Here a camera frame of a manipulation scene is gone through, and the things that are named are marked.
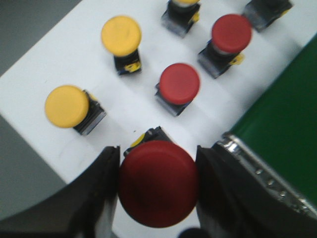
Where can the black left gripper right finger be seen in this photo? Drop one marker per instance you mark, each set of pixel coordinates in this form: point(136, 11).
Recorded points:
point(232, 204)

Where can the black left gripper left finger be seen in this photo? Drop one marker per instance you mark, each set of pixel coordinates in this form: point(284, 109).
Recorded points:
point(82, 209)

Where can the red mushroom push button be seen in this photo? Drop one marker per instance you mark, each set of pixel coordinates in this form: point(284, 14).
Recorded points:
point(178, 85)
point(230, 35)
point(158, 180)

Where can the yellow mushroom push button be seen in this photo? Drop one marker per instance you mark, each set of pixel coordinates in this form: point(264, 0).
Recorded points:
point(69, 106)
point(121, 36)

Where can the conveyor drive end plate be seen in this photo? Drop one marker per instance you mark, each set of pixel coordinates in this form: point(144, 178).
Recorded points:
point(267, 177)

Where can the green conveyor belt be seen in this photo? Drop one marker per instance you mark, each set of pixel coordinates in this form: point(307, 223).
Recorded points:
point(281, 126)

